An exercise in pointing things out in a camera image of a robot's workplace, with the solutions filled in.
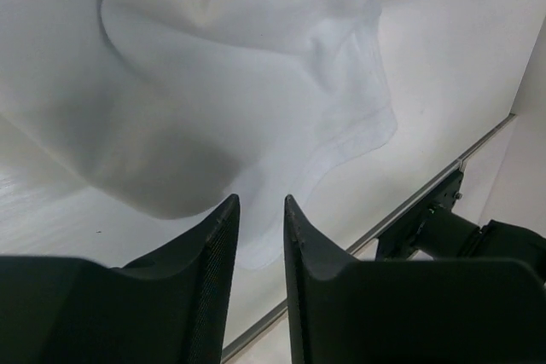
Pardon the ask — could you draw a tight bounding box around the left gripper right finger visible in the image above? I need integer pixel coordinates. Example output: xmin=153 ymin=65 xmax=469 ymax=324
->
xmin=284 ymin=196 xmax=545 ymax=363

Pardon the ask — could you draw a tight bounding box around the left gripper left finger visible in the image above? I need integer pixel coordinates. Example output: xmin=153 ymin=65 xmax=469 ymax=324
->
xmin=1 ymin=195 xmax=240 ymax=363

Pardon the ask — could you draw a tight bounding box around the white skirt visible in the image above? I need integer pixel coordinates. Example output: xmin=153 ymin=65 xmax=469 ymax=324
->
xmin=1 ymin=0 xmax=397 ymax=269

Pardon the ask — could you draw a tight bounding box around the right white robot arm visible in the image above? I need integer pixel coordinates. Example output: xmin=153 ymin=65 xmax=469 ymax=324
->
xmin=414 ymin=207 xmax=545 ymax=265

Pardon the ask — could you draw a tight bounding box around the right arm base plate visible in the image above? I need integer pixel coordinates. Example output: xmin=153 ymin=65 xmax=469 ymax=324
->
xmin=375 ymin=170 xmax=464 ymax=261

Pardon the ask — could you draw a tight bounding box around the aluminium table edge rail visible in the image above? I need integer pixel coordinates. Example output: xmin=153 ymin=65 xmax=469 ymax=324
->
xmin=221 ymin=113 xmax=517 ymax=363

